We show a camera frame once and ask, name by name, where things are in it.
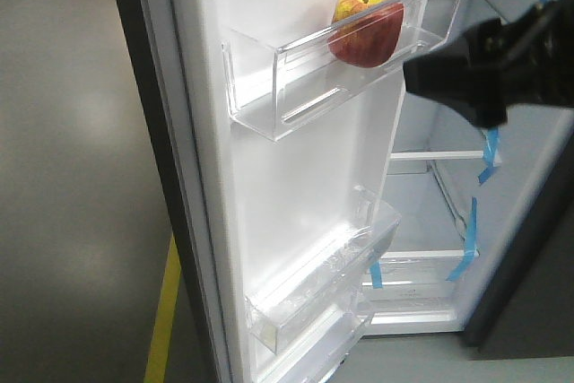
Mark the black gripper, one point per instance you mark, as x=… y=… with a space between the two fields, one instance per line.
x=535 y=67

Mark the red yellow apple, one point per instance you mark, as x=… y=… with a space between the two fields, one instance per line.
x=369 y=41

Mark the fridge door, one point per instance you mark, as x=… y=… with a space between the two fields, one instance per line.
x=239 y=203

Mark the dark grey fridge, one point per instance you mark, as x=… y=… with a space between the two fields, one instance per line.
x=516 y=299

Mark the blue tape strip middle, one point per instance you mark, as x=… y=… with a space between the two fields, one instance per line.
x=490 y=152

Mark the blue tape strip lower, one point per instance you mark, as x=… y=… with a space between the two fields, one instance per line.
x=470 y=245

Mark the upper clear door bin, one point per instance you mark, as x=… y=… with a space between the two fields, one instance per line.
x=288 y=62

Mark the clear door bin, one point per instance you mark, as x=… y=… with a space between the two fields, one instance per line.
x=288 y=62
x=286 y=304
x=315 y=354

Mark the blue tape strip drawer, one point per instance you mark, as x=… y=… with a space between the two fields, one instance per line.
x=376 y=276

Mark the middle clear door bin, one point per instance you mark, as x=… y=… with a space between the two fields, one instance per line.
x=286 y=304

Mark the lower clear door bin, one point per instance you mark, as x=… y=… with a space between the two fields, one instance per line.
x=315 y=354

